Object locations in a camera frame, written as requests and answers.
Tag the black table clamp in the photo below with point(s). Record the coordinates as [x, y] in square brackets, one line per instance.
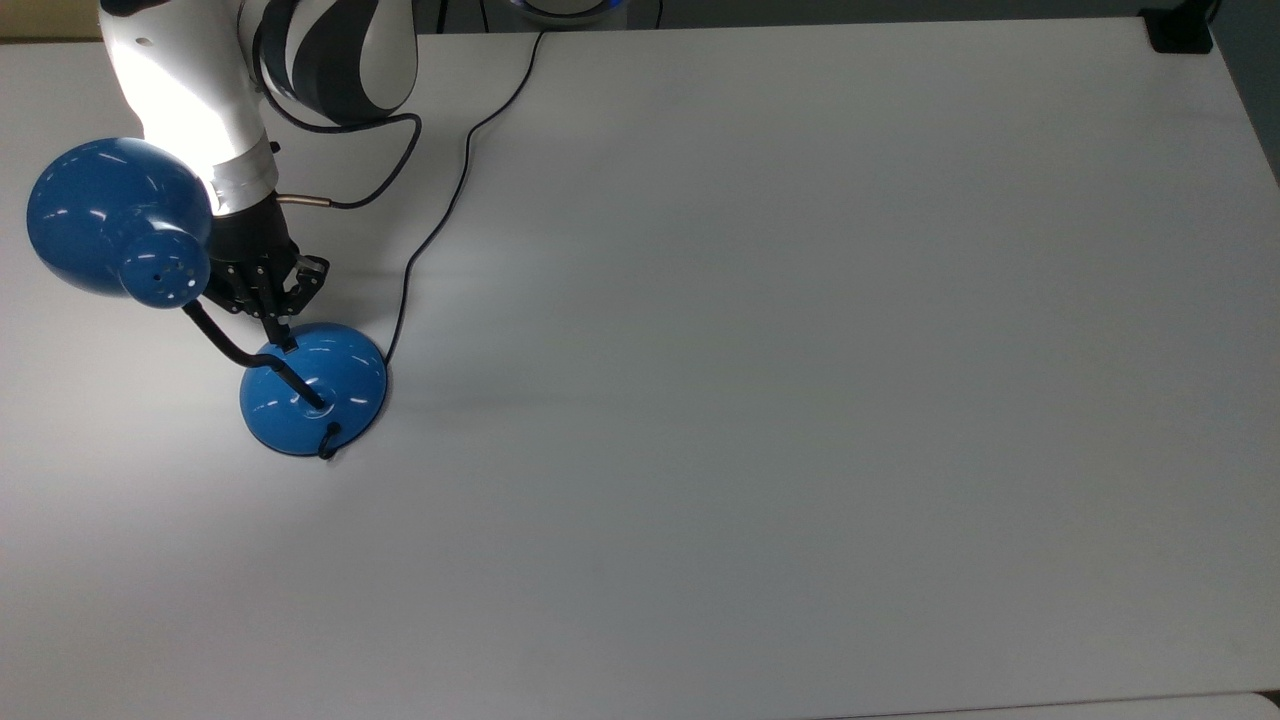
[1180, 30]

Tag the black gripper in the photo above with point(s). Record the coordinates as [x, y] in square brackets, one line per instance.
[250, 255]

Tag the blue desk lamp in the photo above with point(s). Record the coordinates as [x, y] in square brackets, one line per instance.
[315, 390]

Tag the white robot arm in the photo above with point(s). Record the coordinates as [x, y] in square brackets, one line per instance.
[190, 90]

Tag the beige panel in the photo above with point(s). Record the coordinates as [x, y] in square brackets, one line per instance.
[50, 18]

